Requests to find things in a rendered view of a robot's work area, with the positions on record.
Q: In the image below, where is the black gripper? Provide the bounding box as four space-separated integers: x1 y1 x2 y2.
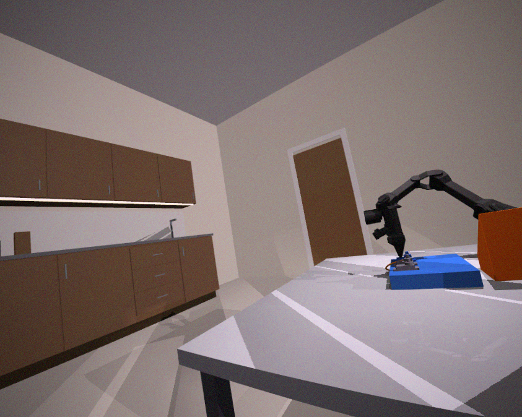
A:
385 219 406 257

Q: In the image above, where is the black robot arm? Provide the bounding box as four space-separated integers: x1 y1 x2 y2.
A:
363 170 517 239

